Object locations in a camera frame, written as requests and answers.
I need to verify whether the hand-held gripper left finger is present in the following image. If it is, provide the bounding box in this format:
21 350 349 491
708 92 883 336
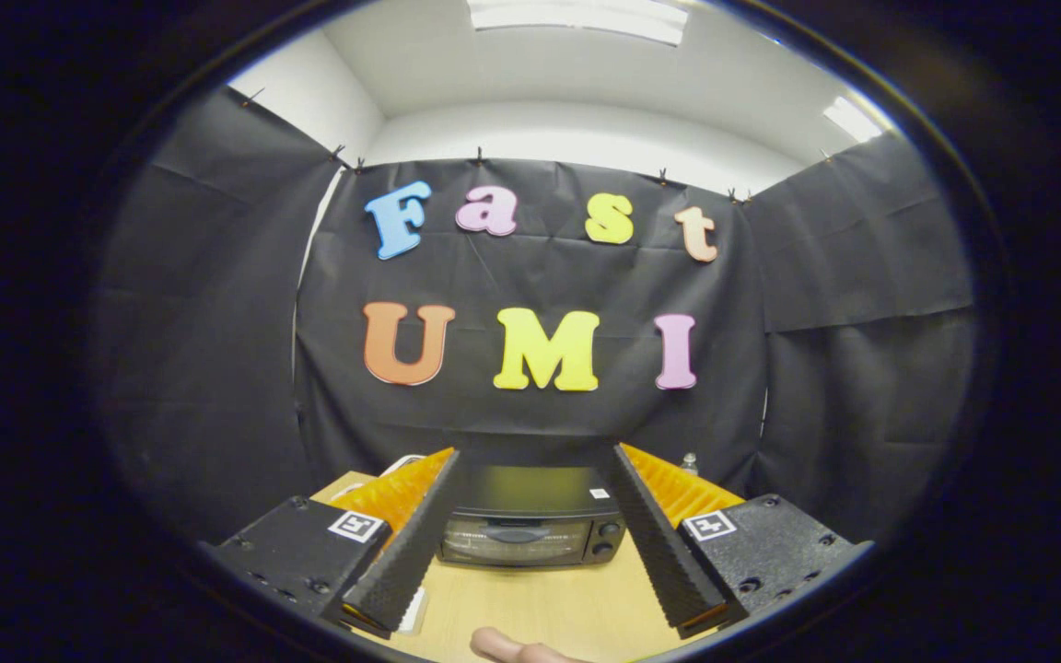
197 447 462 641

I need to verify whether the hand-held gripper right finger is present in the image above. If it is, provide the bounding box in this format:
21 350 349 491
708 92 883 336
606 442 874 641

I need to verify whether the black toaster oven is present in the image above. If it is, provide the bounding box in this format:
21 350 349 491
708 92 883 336
437 463 629 568

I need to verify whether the black backdrop cloth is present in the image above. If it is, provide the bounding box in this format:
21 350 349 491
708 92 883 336
93 87 978 544

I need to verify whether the white rectangular food tray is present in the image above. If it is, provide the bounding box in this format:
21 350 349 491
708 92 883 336
397 585 430 636

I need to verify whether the small ceiling light panel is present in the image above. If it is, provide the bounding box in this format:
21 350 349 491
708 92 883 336
822 96 885 144

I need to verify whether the long ceiling light panel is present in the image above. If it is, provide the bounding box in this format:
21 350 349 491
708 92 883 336
466 0 690 47

